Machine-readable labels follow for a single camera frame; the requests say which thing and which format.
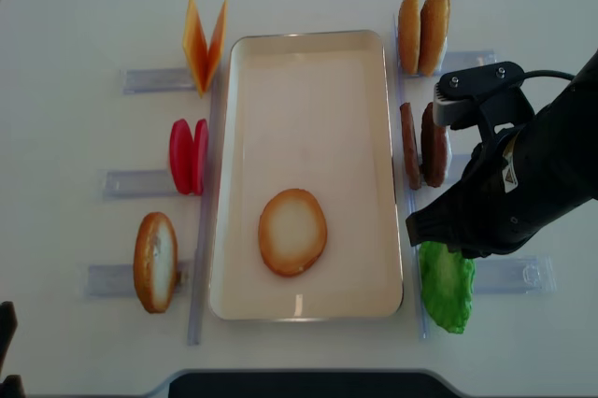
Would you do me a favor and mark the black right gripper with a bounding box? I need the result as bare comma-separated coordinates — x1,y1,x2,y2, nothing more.
406,110,590,259

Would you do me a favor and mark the green lettuce leaf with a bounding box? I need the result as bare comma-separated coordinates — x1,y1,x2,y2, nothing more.
419,241,476,334

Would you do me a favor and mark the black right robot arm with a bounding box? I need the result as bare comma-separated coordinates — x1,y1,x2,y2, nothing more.
406,57,597,259

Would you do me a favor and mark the clear lettuce holder bar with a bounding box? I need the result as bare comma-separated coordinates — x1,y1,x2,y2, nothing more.
473,255,556,294

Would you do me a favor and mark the right dark meat patty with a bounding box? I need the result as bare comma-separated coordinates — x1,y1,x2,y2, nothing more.
420,103,452,188

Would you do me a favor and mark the left brown meat patty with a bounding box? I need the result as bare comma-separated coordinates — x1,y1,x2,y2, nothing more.
400,103,421,191

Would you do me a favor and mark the bread slice on tray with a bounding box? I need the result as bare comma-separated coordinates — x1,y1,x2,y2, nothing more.
258,189,327,277

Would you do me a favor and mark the right red tomato slice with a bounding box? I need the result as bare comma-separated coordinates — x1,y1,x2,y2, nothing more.
192,119,209,196

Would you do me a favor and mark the red tomato slice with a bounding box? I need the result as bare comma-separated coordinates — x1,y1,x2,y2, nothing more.
192,119,209,196
169,119,193,194

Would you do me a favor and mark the left red tomato slice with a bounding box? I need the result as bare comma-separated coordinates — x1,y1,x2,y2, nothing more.
169,119,193,194

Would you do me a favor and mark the right orange cheese slice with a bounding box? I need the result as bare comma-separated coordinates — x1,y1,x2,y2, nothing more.
206,0,228,90

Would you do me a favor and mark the orange cheese slice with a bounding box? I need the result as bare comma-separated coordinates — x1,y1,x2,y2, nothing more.
182,0,207,96
206,0,228,90

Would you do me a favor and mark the upright bread slice left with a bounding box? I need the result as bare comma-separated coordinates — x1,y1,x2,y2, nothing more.
133,212,178,314

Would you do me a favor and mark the left orange cheese slice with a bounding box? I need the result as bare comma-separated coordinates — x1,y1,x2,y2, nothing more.
182,0,207,96

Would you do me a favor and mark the clear tomato holder bar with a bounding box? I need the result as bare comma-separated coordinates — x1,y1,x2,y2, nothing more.
101,170,178,199

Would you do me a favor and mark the clear cheese holder bar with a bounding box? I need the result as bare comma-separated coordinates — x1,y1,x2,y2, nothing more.
122,68,195,94

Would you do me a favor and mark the clear bread holder bar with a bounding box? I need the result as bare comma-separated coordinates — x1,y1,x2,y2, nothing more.
80,260,192,299

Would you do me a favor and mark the clear patty holder bar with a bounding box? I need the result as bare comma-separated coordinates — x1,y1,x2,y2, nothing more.
445,154,471,184

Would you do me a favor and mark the clear bun holder bar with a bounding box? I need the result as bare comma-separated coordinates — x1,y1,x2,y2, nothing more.
434,50,498,77

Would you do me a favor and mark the white rectangular tray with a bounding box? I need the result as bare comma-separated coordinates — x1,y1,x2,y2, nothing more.
209,30,404,321

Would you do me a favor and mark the right upright bun slice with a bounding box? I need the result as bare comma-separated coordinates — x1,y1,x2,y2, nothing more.
419,0,450,77

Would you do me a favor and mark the upright bun slice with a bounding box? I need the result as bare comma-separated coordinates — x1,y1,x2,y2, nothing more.
419,0,450,77
398,0,420,75

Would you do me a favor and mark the left upright bun slice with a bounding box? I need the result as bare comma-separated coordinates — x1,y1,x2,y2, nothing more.
398,0,420,75

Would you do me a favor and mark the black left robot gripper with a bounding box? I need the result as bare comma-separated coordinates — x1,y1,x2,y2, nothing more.
0,301,25,398

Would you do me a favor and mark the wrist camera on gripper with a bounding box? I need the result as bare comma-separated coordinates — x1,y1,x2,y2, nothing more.
433,62,534,139

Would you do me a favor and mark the black camera cable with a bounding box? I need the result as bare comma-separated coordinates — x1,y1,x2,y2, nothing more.
521,69,576,81

